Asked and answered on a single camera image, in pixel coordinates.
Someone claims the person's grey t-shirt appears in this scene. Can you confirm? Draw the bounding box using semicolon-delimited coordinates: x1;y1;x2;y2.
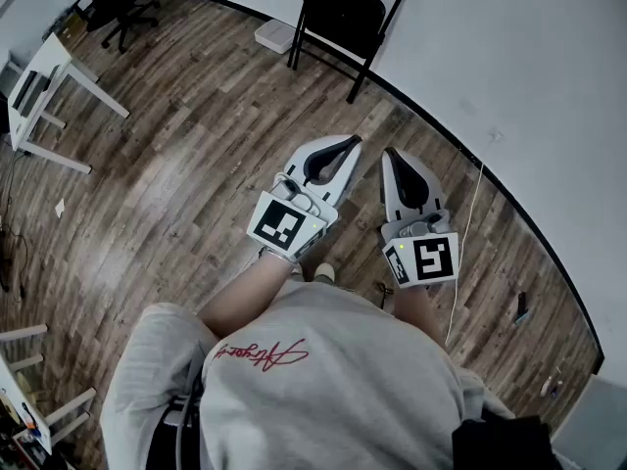
100;279;515;470

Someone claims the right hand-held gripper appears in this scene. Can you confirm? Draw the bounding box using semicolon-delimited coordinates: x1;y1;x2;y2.
380;146;460;291

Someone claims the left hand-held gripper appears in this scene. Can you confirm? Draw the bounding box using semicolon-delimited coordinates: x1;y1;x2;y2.
246;133;364;264

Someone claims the white cluttered table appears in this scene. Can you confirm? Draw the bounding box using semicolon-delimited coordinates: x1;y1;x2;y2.
0;323;98;470

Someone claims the small white floor item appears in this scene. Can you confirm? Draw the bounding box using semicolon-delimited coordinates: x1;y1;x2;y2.
540;365;564;400

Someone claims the person's left forearm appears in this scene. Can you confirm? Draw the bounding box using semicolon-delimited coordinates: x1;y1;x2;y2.
195;255;295;340

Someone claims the person's right forearm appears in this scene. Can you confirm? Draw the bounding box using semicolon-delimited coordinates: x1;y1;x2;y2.
391;284;448;347

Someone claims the white flat box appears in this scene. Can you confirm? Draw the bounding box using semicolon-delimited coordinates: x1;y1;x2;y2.
254;19;298;55

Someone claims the black folding chair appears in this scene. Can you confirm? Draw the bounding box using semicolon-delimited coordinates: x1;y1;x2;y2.
287;0;411;105

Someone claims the white cable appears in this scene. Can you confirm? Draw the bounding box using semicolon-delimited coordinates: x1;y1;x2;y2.
443;162;486;347

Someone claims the black shoulder bag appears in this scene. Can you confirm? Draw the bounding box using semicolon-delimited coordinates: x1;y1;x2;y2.
450;406;564;470

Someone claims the white desk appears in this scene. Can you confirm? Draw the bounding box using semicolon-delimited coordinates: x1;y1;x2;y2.
7;31;131;175

